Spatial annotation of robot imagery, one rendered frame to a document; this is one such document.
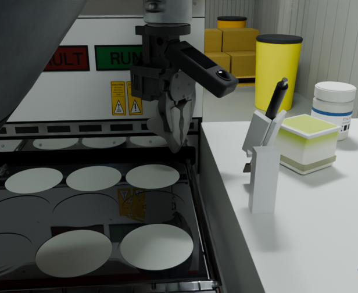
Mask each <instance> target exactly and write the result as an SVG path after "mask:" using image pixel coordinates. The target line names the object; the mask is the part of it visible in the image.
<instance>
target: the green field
mask: <svg viewBox="0 0 358 293"><path fill-rule="evenodd" d="M96 51H97V60H98V68H99V69H116V68H130V65H133V64H135V60H136V58H137V57H140V56H142V47H97V48H96Z"/></svg>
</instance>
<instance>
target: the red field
mask: <svg viewBox="0 0 358 293"><path fill-rule="evenodd" d="M45 69H87V56H86V48H57V50H56V51H55V53H54V54H53V56H52V57H51V59H50V60H49V62H48V64H47V65H46V66H45Z"/></svg>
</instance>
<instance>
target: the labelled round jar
mask: <svg viewBox="0 0 358 293"><path fill-rule="evenodd" d="M355 95H356V87H355V86H353V85H350V84H347V83H340V82H332V81H327V82H320V83H317V84H316V85H315V89H314V96H315V97H314V98H313V105H312V113H311V116H313V117H316V118H318V119H321V120H324V121H327V122H330V123H332V124H336V125H338V126H341V127H342V130H340V131H339V132H338V139H337V141H342V140H344V139H346V138H347V137H348V134H349V129H350V122H351V118H352V112H353V105H354V101H353V100H354V99H355Z"/></svg>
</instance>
